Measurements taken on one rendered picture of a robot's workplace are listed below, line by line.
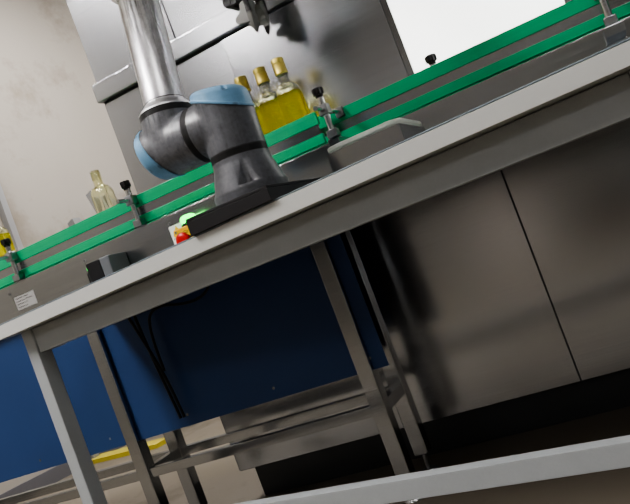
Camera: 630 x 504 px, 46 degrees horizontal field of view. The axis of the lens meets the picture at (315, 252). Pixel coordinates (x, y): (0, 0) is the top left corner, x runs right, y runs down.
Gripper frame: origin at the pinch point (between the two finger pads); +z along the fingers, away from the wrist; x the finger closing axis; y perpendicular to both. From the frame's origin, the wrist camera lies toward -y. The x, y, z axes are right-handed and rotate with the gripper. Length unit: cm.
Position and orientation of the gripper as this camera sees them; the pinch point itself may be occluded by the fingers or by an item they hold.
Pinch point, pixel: (263, 27)
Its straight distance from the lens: 206.0
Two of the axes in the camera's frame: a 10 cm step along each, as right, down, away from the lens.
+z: 3.5, 9.4, -0.2
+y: -8.2, 3.2, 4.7
